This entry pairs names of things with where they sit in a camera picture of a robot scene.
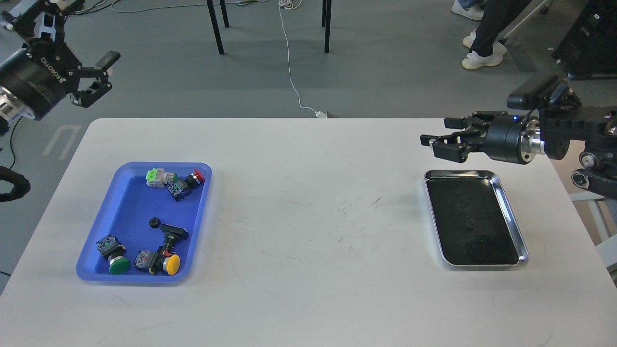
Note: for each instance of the white sneaker far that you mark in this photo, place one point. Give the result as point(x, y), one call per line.
point(468, 9)

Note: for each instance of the green push button switch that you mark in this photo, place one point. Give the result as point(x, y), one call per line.
point(111, 249)

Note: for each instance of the light green terminal switch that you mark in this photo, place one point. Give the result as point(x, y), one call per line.
point(158, 177)

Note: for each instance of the red push button switch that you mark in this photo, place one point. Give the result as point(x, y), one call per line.
point(194, 179)

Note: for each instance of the black equipment case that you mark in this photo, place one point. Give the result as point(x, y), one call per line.
point(588, 50)

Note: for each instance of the black chair leg right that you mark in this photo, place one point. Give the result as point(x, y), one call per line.
point(326, 23)

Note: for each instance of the blue plastic tray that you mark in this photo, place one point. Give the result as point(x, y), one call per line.
point(125, 211)

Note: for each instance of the black selector switch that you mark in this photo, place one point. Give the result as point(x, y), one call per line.
point(171, 235)

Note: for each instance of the yellow push button switch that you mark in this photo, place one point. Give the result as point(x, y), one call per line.
point(154, 262)

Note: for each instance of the person leg black trousers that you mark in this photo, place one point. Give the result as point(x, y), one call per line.
point(498, 14)

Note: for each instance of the white sneaker near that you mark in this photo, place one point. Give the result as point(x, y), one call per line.
point(474, 61)

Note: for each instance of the silver metal tray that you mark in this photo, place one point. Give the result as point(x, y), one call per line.
point(473, 219)

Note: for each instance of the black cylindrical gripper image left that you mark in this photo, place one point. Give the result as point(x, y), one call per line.
point(31, 86)

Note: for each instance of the white sneaker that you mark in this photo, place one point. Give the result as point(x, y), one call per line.
point(474, 61)
point(468, 9)

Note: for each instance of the small black gear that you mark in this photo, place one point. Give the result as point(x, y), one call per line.
point(154, 222)

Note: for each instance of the black chair leg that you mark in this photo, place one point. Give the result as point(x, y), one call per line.
point(326, 23)
point(214, 21)

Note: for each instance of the black chair leg left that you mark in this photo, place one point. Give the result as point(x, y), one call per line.
point(214, 21)

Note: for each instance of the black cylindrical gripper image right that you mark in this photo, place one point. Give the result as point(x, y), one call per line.
point(514, 139)

